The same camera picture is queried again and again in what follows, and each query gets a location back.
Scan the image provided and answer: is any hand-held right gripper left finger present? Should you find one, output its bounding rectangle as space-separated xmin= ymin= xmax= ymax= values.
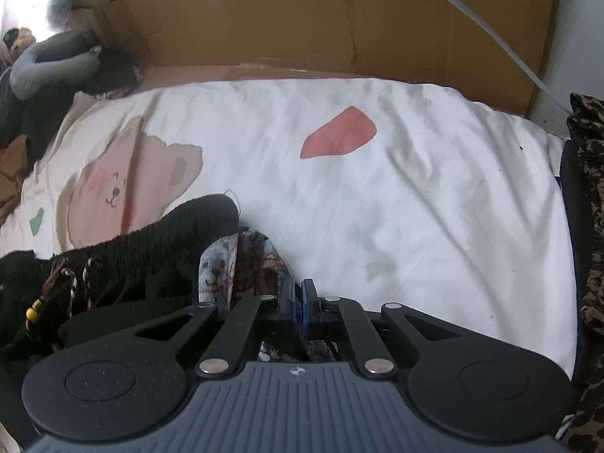
xmin=134 ymin=279 xmax=298 ymax=381

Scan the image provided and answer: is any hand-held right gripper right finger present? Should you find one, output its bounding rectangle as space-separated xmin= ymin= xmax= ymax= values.
xmin=299 ymin=278 xmax=461 ymax=381

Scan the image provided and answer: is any black garment with floral lining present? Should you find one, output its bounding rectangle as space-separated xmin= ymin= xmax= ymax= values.
xmin=0 ymin=193 xmax=345 ymax=378

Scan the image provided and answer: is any white bear printed blanket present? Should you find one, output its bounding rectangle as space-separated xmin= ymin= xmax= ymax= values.
xmin=0 ymin=78 xmax=579 ymax=383

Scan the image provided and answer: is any large cardboard sheet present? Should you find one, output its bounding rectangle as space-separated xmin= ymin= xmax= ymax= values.
xmin=71 ymin=0 xmax=560 ymax=119

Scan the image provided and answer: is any black cloth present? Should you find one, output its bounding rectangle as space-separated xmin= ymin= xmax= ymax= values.
xmin=0 ymin=49 xmax=137 ymax=161

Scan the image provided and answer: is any brown garment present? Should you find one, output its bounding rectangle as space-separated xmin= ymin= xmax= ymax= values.
xmin=0 ymin=134 xmax=36 ymax=225

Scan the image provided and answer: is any leopard print cloth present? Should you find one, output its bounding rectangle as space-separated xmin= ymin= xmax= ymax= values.
xmin=559 ymin=92 xmax=604 ymax=453

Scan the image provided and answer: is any grey neck pillow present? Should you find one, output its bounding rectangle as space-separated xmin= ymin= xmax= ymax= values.
xmin=9 ymin=31 xmax=102 ymax=100

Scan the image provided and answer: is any small plush toy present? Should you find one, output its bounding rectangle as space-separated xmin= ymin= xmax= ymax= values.
xmin=2 ymin=26 xmax=36 ymax=64

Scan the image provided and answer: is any white cable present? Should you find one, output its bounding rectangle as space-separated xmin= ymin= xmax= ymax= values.
xmin=391 ymin=0 xmax=574 ymax=114

